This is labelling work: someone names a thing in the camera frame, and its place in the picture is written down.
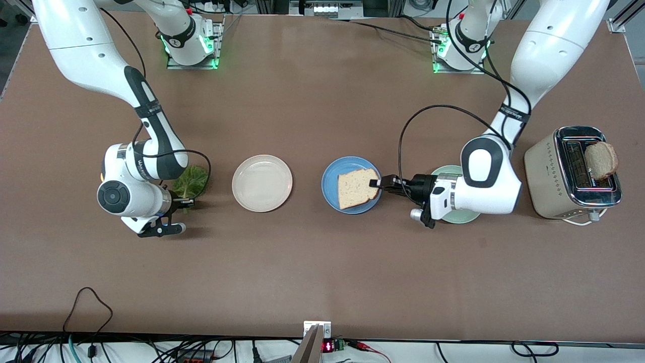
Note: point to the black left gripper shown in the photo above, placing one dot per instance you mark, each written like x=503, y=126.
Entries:
x=420, y=186

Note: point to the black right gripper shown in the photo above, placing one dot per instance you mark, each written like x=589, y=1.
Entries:
x=177, y=202

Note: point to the green lettuce leaf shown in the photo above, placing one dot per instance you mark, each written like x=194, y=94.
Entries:
x=194, y=181

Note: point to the bread slice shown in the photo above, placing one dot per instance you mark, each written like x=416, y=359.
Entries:
x=355, y=189
x=602, y=161

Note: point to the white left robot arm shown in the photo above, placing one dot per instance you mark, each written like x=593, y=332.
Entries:
x=554, y=50

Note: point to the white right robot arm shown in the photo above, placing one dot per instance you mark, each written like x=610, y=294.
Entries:
x=80, y=50

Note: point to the blue round plate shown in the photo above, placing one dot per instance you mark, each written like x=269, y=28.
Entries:
x=330, y=186

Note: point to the beige round plate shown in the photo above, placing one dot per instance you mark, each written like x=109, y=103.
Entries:
x=262, y=183

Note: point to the mint green round plate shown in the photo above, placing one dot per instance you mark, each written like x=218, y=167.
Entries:
x=463, y=218

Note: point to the red power strip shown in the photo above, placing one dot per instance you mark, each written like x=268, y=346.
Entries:
x=194, y=359

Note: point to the beige chrome toaster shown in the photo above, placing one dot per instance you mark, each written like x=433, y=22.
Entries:
x=546, y=181

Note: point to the circuit board red display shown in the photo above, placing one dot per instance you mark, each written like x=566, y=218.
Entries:
x=328, y=346

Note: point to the grey electronics box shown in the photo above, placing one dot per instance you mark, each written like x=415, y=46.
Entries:
x=327, y=9

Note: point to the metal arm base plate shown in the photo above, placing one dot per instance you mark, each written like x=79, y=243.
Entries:
x=478, y=71
x=201, y=66

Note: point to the silver metal bracket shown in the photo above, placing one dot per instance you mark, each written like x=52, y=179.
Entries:
x=325, y=328

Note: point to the grey camera mounting bar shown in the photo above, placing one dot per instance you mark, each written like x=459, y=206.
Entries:
x=308, y=350

